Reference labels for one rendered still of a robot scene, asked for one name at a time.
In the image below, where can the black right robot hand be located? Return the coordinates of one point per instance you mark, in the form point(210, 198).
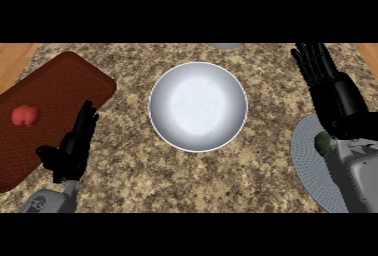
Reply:
point(340, 96)

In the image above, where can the brown rectangular placemat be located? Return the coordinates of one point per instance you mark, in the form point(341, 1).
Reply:
point(45, 113)

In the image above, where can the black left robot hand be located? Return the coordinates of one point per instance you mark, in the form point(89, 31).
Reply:
point(74, 146)

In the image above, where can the grey round object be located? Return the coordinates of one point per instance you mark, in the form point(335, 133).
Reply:
point(223, 45)

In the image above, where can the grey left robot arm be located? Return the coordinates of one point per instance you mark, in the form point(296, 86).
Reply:
point(52, 200)

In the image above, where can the grey round placemat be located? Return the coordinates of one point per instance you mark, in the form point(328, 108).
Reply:
point(312, 166)

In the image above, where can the red bell pepper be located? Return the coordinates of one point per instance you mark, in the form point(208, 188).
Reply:
point(25, 115)

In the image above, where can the white oval bowl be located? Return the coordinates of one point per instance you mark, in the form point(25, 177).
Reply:
point(198, 106)

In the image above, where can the green can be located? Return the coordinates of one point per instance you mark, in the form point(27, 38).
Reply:
point(322, 143)

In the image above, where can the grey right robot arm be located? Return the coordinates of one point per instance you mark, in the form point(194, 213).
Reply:
point(356, 173)

